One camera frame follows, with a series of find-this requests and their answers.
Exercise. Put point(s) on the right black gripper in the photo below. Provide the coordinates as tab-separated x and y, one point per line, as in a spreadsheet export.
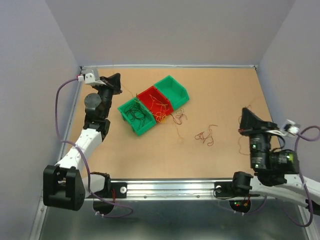
250	124

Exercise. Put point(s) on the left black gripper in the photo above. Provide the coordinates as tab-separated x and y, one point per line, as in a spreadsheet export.
112	84

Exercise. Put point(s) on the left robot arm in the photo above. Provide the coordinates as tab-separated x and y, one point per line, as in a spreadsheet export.
63	185

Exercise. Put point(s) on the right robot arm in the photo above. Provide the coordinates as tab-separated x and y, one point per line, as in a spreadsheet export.
276	170

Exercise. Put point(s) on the near green plastic bin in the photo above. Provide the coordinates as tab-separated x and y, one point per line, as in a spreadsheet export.
137	115

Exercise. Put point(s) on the green plastic bin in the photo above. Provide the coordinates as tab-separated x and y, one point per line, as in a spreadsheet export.
137	115
173	91

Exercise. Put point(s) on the red plastic bin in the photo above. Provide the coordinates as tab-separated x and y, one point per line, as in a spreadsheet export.
159	106

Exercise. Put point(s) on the far green plastic bin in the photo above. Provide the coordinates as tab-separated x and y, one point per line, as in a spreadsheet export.
173	91

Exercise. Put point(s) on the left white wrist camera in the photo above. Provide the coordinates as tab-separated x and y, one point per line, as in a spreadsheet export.
90	77

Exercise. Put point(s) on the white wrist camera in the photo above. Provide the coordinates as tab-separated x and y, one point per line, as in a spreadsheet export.
289	129
90	77

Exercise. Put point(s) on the aluminium table edge frame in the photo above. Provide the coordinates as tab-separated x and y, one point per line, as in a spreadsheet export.
78	98

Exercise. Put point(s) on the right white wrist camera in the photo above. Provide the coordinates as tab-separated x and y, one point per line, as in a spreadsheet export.
289	129

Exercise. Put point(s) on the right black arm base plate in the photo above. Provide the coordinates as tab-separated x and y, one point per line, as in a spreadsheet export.
227	190

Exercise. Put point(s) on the aluminium front rail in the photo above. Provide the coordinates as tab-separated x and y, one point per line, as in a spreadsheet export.
194	189

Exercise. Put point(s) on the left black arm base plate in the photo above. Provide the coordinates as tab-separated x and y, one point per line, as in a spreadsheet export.
117	191

